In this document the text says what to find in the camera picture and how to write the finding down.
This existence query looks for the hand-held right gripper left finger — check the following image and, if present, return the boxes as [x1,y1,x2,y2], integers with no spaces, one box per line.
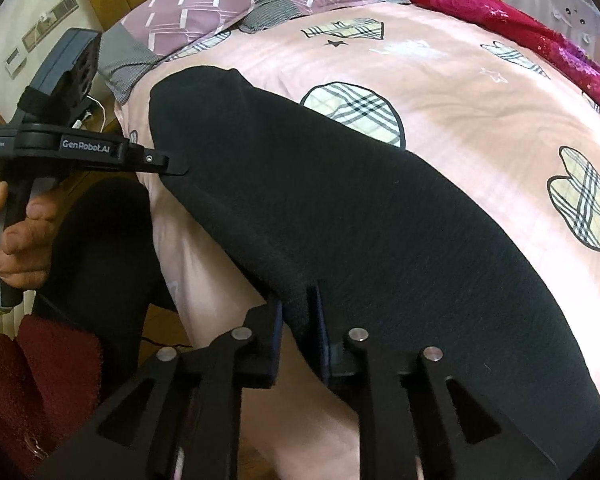
[37,300,284,480]

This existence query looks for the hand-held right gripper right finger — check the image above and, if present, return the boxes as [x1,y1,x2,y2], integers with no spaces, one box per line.
[307,280,561,480]

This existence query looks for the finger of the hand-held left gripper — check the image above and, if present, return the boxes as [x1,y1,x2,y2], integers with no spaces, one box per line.
[125,144,190,177]

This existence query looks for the black pants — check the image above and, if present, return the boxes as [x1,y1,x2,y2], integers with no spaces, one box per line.
[149,66,600,428]

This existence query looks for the person's left hand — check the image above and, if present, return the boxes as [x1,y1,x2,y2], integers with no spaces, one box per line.
[0,180,64,292]

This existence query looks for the person's dark clothed leg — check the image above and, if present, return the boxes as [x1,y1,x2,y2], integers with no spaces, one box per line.
[34,179,177,393]

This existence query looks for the dark red cloth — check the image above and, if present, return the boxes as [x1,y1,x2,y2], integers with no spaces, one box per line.
[0,314,104,477]

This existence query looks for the pink plaid-print duvet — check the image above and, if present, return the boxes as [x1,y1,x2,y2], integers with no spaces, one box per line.
[112,2,600,480]

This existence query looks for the red floral blanket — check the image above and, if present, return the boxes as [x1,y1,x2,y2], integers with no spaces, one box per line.
[387,0,600,131]

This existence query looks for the white cable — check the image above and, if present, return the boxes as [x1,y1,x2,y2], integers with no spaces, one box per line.
[72,95,107,133]

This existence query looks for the wall switch panel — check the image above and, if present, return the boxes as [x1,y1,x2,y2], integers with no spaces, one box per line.
[5,47,29,79]
[22,0,77,52]

